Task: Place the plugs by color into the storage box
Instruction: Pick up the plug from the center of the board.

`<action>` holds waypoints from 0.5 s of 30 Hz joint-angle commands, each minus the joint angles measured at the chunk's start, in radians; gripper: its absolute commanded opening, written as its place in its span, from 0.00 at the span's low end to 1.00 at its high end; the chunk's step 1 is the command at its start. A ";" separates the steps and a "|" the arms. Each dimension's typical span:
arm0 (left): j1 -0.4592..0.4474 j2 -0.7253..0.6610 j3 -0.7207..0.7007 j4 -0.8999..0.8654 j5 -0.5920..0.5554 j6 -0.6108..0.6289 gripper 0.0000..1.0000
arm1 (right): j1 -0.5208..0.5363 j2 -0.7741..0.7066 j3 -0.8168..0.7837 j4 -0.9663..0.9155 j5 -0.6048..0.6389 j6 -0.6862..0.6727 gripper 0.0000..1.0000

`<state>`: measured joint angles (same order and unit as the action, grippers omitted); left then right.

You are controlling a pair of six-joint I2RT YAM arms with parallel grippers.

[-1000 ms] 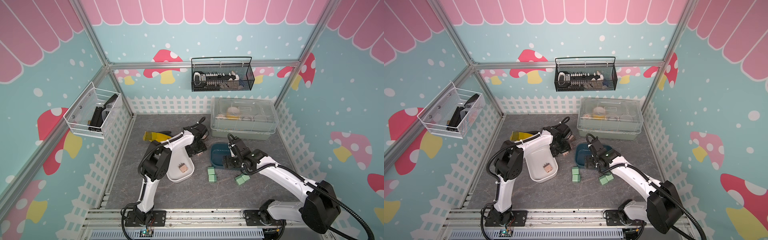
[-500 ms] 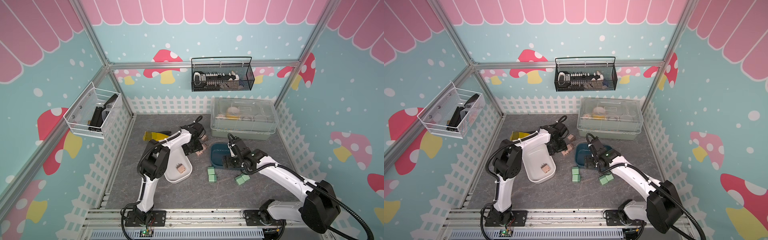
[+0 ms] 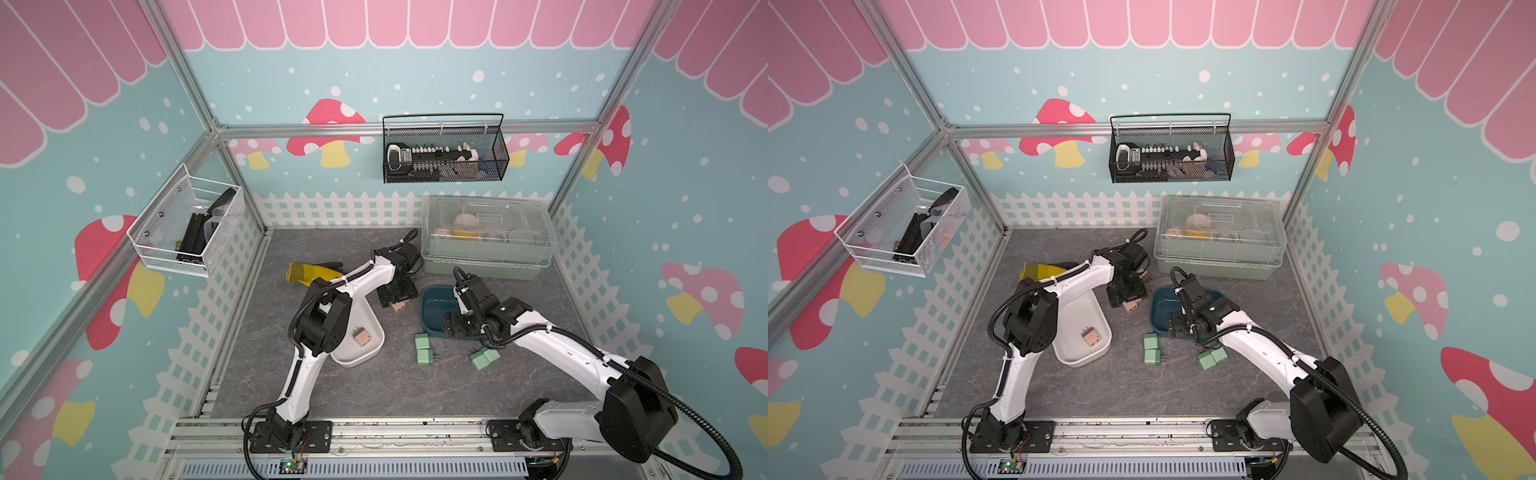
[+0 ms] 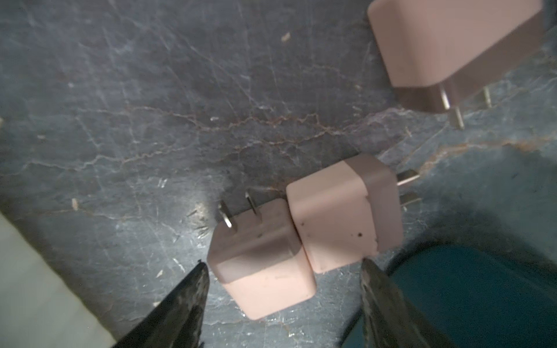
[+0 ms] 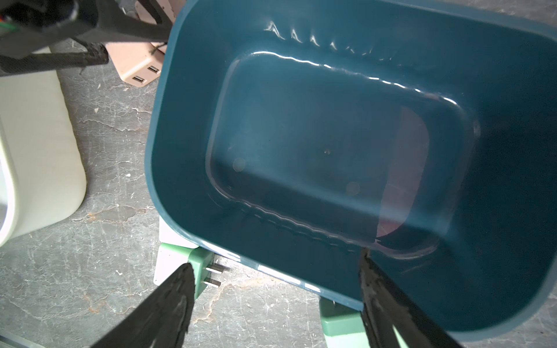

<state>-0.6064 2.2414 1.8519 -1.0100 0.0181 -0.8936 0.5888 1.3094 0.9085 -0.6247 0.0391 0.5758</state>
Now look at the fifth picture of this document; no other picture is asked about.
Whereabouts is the white plastic bin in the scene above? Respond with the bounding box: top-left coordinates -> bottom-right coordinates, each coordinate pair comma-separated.
1,70 -> 86,244

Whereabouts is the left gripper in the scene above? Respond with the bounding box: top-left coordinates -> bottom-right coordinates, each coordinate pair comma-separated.
1,1 -> 173,77

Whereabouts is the teal plastic bin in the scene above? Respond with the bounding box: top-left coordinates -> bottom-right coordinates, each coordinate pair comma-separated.
145,1 -> 556,341

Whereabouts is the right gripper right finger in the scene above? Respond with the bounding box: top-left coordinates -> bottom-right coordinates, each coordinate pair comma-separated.
359,248 -> 461,347

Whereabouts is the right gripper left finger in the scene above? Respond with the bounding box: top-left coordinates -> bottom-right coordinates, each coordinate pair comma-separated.
93,263 -> 195,347

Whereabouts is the pink plug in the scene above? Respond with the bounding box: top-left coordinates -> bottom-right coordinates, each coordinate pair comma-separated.
105,42 -> 165,87

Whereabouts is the green plug lower left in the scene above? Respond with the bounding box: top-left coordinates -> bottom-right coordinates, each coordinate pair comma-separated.
319,297 -> 408,347

